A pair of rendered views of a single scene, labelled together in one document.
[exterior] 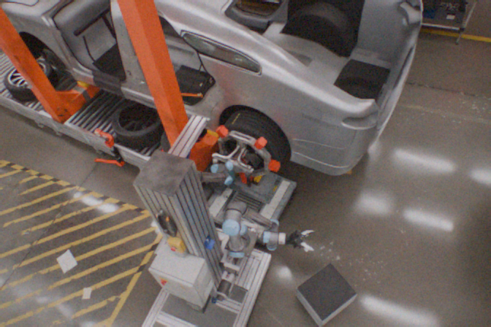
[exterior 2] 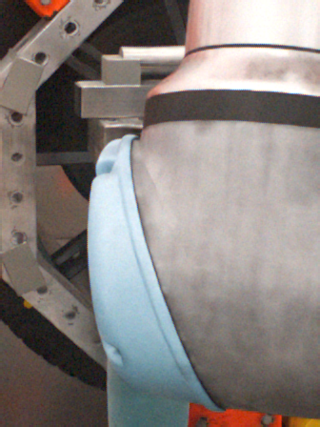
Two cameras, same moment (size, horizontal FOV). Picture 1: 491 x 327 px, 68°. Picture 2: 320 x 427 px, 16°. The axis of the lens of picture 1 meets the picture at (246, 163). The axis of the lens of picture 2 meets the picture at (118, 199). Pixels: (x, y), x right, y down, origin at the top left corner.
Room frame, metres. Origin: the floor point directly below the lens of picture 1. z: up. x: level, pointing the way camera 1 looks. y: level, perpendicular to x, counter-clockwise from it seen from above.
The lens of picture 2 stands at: (1.34, 1.01, 1.14)
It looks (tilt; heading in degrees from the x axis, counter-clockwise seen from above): 15 degrees down; 315
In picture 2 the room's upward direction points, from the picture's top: 1 degrees clockwise
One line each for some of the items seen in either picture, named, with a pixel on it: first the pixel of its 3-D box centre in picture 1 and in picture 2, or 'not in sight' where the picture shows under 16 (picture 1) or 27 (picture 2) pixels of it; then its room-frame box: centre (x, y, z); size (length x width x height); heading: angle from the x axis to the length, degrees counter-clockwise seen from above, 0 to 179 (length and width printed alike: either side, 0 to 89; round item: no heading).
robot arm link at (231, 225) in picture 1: (234, 236); not in sight; (1.17, 0.15, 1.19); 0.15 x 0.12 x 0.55; 167
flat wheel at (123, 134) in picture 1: (140, 122); not in sight; (3.23, 1.25, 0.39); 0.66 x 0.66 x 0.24
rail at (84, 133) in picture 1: (113, 147); not in sight; (2.98, 1.60, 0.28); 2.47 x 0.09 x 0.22; 56
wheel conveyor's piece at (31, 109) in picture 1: (43, 92); not in sight; (4.27, 2.82, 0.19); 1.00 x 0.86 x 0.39; 56
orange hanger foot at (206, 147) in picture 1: (207, 141); not in sight; (2.53, 0.39, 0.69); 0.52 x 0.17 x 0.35; 146
